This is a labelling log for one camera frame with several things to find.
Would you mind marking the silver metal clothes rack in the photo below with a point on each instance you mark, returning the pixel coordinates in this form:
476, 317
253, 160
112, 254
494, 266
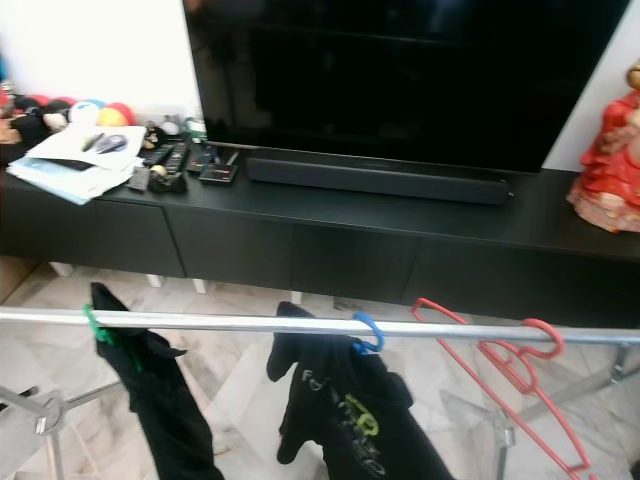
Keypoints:
240, 322

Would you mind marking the black tape dispenser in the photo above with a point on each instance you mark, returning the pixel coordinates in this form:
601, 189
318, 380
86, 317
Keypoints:
168, 180

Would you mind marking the black mouse plush toy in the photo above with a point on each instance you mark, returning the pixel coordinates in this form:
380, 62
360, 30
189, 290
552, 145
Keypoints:
40, 122

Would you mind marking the small black box device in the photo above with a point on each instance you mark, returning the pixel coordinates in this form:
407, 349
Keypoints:
220, 173

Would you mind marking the small black white plush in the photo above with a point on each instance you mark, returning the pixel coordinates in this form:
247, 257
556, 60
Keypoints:
160, 133

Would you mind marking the black computer mouse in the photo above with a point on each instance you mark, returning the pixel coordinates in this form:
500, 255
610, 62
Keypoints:
112, 144

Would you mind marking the green plastic hanger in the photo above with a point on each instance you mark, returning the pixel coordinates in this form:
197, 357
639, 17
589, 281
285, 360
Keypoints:
93, 322

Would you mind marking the white paper stack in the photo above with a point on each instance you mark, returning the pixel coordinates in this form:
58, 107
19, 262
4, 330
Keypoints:
60, 168

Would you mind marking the blue plastic hanger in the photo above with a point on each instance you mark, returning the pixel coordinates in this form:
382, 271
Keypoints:
379, 330

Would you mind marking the black soundbar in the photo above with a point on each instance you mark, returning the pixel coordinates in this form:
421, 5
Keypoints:
380, 180

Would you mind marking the red plastic hanger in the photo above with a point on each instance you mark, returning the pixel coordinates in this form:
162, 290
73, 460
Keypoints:
545, 322

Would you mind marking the red laughing buddha statue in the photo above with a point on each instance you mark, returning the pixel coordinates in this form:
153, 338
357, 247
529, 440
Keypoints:
610, 160

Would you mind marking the white round toy ball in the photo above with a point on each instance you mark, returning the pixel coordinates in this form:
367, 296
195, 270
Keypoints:
83, 113

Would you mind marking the black remote control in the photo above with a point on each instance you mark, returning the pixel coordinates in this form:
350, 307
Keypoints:
175, 157

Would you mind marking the black flat television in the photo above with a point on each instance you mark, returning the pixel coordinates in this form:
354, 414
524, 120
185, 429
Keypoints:
400, 80

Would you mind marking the black printed t-shirt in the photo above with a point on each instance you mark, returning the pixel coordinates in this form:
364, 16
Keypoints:
160, 400
330, 420

